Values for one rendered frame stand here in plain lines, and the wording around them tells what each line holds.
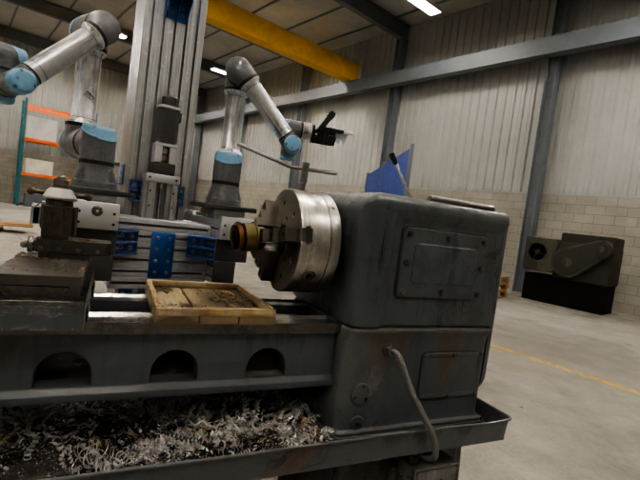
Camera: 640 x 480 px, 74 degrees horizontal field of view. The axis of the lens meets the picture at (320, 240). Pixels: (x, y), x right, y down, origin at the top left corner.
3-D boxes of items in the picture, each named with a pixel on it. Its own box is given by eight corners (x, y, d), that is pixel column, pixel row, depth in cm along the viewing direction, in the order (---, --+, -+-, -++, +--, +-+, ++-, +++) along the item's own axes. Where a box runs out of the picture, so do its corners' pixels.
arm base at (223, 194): (200, 201, 186) (203, 179, 186) (232, 206, 194) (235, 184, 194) (211, 203, 173) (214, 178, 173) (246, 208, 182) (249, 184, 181)
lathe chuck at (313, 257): (283, 277, 150) (296, 189, 146) (320, 306, 122) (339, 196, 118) (258, 276, 146) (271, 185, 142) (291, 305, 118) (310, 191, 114)
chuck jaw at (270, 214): (286, 236, 135) (280, 207, 141) (291, 227, 131) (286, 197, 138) (251, 232, 130) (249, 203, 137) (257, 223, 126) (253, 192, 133)
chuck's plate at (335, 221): (291, 278, 151) (306, 190, 148) (331, 306, 123) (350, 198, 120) (283, 277, 150) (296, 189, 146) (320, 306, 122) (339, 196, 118)
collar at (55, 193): (78, 201, 116) (79, 190, 116) (76, 202, 109) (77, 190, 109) (44, 197, 113) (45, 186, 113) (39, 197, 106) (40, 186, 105)
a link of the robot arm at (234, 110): (211, 180, 188) (227, 54, 185) (213, 182, 203) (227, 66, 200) (239, 184, 190) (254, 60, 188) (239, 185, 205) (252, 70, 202)
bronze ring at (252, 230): (258, 220, 131) (229, 219, 127) (270, 223, 123) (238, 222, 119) (257, 250, 132) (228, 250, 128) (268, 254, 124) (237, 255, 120)
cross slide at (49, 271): (90, 266, 129) (91, 251, 129) (80, 298, 91) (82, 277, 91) (24, 262, 122) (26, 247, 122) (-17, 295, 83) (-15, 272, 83)
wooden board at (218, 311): (239, 294, 145) (240, 283, 145) (274, 325, 113) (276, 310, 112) (145, 291, 132) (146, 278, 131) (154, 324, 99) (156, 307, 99)
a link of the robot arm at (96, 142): (88, 158, 148) (91, 119, 147) (70, 157, 156) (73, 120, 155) (121, 164, 158) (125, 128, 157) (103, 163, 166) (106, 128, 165)
